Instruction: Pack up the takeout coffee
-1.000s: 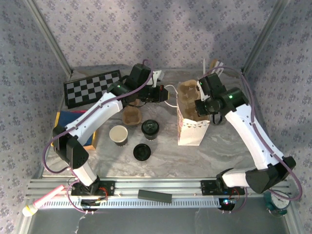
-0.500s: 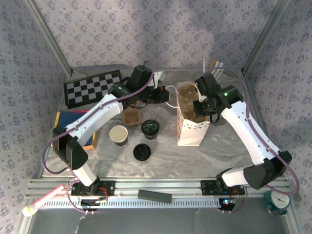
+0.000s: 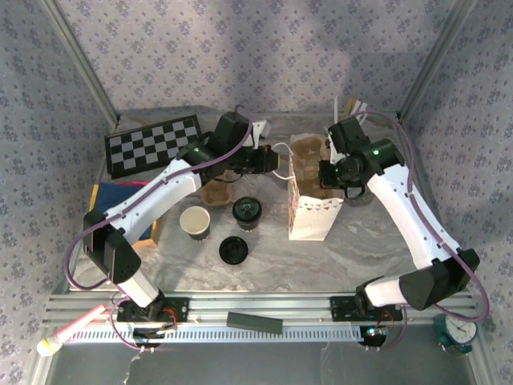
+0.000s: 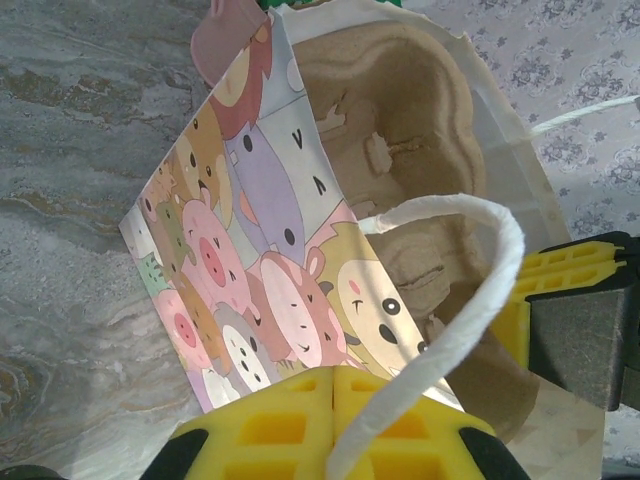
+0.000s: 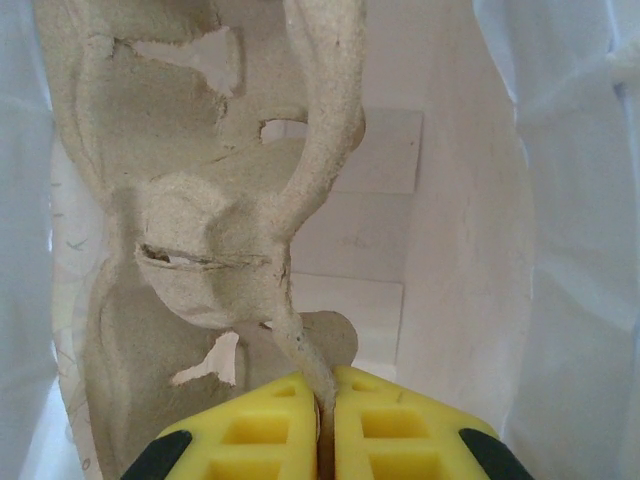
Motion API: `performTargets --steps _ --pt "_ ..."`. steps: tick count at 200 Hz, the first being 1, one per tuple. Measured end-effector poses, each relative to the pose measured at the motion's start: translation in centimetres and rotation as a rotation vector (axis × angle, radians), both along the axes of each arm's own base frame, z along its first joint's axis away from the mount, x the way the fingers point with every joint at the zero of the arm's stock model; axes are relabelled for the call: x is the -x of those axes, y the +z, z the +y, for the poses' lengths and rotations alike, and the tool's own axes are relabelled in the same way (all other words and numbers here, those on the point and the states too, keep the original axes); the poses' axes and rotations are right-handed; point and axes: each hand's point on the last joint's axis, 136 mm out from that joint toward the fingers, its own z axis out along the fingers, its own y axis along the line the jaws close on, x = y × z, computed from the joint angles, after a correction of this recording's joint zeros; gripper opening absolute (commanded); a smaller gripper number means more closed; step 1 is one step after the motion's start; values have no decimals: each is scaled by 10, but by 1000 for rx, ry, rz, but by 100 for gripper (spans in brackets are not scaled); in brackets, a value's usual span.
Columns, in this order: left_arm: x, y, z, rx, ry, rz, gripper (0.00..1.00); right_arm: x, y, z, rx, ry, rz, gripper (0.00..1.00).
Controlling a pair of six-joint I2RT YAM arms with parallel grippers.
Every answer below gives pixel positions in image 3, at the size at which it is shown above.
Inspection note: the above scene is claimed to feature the blue napkin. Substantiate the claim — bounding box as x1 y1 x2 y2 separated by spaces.
91 182 156 241

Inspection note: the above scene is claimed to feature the teal alarm clock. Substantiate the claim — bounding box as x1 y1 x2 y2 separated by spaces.
434 311 479 356

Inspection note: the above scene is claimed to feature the aluminium frame post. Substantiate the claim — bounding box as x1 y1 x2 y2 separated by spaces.
42 0 122 126
395 0 479 121

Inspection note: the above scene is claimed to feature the dark rectangular block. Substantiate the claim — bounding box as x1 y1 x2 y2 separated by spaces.
226 311 284 335

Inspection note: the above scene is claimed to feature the slotted cable duct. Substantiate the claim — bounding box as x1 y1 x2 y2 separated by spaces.
66 323 364 345

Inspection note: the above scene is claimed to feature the cartoon print paper bag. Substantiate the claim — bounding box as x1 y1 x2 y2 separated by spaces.
273 134 345 241

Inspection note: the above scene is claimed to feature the black plastic lid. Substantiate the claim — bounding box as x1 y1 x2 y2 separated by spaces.
232 197 264 224
218 236 249 265

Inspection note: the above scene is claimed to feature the brown cardboard tray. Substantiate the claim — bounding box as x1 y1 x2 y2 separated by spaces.
126 218 163 253

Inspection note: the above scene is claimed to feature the pink stick with yellow end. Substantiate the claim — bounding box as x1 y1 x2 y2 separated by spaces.
36 303 108 357

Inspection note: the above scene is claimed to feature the small circuit board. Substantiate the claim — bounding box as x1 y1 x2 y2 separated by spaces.
357 325 389 347
133 327 166 349

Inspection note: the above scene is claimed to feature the purple cable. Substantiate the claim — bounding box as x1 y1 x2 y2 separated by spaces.
65 104 254 354
340 111 491 354

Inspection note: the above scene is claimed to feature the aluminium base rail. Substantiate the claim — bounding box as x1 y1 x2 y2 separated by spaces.
42 291 480 326

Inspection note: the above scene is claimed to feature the black and grey chessboard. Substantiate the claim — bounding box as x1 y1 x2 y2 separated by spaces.
103 114 204 180

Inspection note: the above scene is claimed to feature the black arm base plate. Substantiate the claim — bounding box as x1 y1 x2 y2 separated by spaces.
115 297 191 324
329 295 405 322

